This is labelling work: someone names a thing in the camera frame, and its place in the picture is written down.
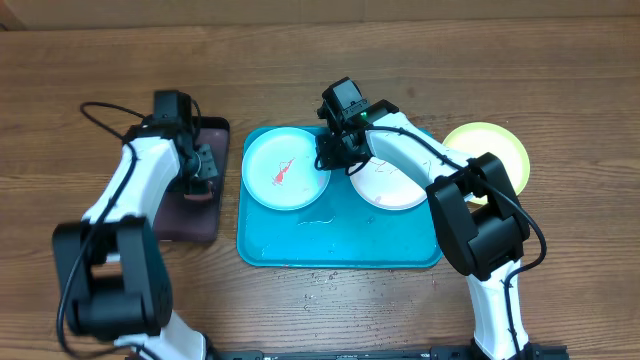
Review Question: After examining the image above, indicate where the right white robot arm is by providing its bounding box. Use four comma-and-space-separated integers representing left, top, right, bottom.
315, 100, 537, 359

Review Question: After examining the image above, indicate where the white plate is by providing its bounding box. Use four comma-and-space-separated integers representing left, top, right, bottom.
350, 157, 427, 211

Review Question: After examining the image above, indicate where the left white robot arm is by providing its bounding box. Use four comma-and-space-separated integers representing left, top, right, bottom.
52, 115, 218, 359

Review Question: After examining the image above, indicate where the teal plastic serving tray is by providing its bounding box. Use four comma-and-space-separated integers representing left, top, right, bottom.
236, 125, 446, 270

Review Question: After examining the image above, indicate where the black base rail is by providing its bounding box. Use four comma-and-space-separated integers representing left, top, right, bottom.
210, 344, 570, 360

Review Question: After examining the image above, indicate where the yellow-green plate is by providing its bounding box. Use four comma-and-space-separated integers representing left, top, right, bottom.
443, 122, 531, 195

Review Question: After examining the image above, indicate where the green and pink sponge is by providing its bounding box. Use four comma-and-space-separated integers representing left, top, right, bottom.
184, 178, 214, 201

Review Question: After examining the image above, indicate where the black tray with water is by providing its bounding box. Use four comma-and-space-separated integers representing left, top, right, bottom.
153, 117, 230, 244

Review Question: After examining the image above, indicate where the light blue plate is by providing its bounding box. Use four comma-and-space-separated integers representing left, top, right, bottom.
242, 127, 331, 211

